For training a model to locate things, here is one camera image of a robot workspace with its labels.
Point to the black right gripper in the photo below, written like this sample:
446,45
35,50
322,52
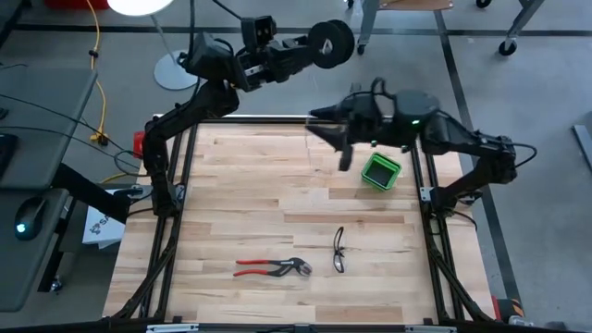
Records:
372,118

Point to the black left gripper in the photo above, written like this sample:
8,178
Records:
263,67

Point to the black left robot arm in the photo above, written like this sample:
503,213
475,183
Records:
185,118

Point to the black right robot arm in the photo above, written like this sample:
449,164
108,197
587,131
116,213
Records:
462,139

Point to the green plastic bin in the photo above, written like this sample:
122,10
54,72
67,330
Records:
381,173

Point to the metal cart with casters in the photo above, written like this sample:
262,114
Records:
370,18
522,18

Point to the clear safety glasses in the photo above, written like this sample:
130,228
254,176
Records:
339,253

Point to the white floor lamp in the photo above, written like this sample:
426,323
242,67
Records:
176,74

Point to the red plastic block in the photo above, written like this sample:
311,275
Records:
139,144

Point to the red floor box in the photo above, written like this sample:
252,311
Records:
74,3

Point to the black support beam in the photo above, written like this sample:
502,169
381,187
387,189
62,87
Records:
88,192

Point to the orange black striped block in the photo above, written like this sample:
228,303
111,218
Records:
513,310

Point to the white printed cardboard box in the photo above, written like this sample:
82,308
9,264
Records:
99,231

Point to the black computer mouse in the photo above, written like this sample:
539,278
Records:
30,217

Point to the grey desk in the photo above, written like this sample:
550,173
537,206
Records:
28,277

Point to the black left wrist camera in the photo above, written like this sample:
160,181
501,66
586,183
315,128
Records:
259,32

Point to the black table frame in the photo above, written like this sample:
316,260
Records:
259,120

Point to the silver metal bracket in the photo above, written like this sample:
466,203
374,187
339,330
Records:
171,328
430,329

